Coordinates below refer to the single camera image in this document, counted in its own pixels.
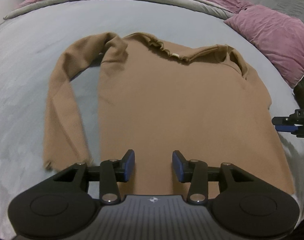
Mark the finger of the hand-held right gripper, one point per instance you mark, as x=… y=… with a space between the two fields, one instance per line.
x=286 y=128

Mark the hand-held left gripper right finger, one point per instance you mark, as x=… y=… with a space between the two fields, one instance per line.
x=178 y=166

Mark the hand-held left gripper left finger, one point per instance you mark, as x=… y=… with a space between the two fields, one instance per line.
x=128 y=165

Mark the brown knit dress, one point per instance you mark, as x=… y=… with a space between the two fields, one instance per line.
x=179 y=105

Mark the large purple pillow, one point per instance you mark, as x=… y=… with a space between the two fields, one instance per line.
x=272 y=35

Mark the grey quilted headboard cover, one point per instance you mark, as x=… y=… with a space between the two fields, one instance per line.
x=279 y=0

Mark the small purple pillow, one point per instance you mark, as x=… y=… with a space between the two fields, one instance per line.
x=229 y=1

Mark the grey-blue bed sheet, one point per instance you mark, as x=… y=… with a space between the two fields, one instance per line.
x=16 y=80

